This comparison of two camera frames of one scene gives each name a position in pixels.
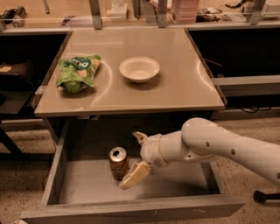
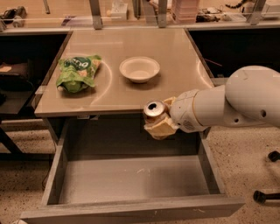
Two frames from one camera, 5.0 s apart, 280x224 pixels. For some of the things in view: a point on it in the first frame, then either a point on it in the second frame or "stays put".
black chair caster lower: [262, 197] stays put
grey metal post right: [254, 17] stays put
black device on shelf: [9, 16] stays put
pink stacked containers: [185, 11] stays put
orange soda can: [119, 163] → [154, 110]
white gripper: [150, 150] → [184, 110]
